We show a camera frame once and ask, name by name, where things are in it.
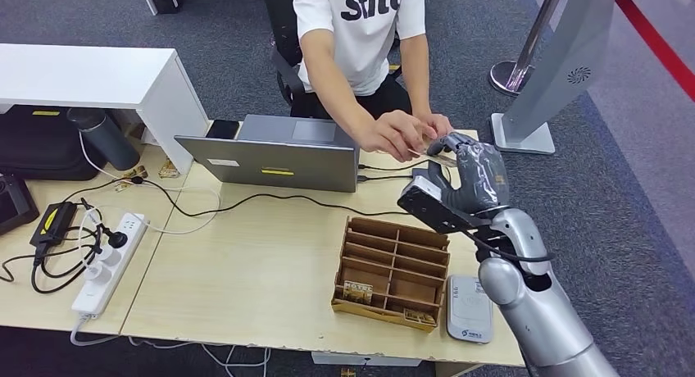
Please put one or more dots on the person's right hand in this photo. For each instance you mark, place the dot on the person's right hand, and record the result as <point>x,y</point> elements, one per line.
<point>393,135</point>

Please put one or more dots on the person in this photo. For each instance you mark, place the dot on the person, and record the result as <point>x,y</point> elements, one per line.
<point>358,43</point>

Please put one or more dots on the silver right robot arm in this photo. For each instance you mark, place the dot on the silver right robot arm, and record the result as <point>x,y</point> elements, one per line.
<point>543,320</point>

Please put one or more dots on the silver kiosk stand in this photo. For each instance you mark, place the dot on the silver kiosk stand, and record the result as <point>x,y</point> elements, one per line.
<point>564,65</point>

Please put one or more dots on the black tablet device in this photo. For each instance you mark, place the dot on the black tablet device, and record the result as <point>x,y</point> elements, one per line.
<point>13,203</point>

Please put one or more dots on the person's right forearm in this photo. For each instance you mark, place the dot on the person's right forearm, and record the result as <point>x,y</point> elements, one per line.
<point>342,103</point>

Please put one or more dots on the white card reader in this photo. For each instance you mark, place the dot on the white card reader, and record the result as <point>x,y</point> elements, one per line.
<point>468,309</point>

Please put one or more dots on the wooden card organiser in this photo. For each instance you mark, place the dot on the wooden card organiser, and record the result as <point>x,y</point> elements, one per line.
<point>391,266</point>

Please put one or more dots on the white side desk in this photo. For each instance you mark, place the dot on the white side desk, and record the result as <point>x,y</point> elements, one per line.
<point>81,76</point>

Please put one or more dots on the black plug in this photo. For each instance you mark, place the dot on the black plug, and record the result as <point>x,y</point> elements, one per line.
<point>117,239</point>

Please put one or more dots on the black bag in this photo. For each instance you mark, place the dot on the black bag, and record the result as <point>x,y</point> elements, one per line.
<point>38,146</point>

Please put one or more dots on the black office chair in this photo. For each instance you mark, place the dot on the black office chair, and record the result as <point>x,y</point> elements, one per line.
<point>285,38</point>

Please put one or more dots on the black smartphone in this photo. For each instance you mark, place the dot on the black smartphone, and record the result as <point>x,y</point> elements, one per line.
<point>222,129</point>

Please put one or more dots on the chrome stanchion post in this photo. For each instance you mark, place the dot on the chrome stanchion post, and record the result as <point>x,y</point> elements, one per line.
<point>510,76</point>

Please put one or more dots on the white plug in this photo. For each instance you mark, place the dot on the white plug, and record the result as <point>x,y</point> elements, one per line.
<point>108,256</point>
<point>96,274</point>

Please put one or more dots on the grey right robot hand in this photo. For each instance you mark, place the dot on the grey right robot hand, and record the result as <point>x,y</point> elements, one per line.
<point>480,179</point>

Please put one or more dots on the white power strip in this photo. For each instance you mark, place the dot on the white power strip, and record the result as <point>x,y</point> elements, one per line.
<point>100,296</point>

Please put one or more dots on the grey laptop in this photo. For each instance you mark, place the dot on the grey laptop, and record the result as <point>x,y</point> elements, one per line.
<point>271,163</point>

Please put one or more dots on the person's left hand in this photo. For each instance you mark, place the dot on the person's left hand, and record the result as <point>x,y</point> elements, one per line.
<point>438,126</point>

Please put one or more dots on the black power adapter yellow label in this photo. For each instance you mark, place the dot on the black power adapter yellow label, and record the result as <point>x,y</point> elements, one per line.
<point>54,222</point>

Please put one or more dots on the person's left forearm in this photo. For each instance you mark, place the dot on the person's left forearm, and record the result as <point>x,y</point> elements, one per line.
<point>419,92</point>

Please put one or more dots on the dark grey thermos bottle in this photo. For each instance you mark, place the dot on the dark grey thermos bottle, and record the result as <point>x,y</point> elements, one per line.
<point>106,141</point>

